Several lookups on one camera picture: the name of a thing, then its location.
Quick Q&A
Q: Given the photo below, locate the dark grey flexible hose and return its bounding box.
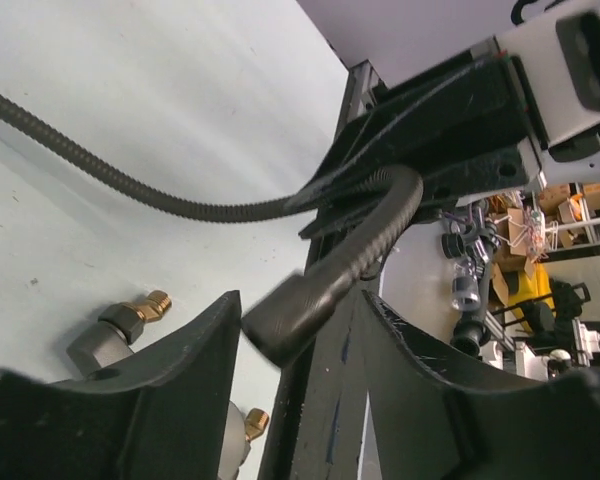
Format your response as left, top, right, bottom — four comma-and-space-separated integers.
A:
0, 83, 425, 369

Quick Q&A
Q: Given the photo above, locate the right aluminium corner post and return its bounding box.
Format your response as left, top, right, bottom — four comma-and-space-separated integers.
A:
333, 60, 385, 146

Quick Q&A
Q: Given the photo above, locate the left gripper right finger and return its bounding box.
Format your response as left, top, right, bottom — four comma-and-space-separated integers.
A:
363, 292, 600, 479

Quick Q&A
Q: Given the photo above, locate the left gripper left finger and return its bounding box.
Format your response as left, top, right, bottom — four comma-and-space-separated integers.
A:
0, 291, 241, 479

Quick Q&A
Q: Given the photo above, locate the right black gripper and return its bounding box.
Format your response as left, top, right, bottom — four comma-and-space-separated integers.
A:
284, 36, 546, 240

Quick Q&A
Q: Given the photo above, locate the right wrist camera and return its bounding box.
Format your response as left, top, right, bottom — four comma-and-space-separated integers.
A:
497, 1, 600, 184

